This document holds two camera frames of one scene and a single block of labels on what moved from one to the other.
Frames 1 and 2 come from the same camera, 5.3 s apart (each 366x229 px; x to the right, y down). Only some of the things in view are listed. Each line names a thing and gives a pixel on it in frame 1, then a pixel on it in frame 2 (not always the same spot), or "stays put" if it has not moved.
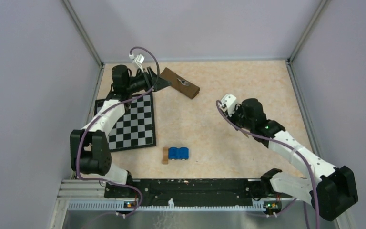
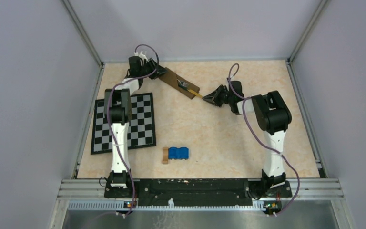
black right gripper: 238,108 to 213,97
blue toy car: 175,153 stays put
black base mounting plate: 199,190 stays put
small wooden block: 165,158 stays put
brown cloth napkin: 186,88 stays put
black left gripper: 148,78 to 150,63
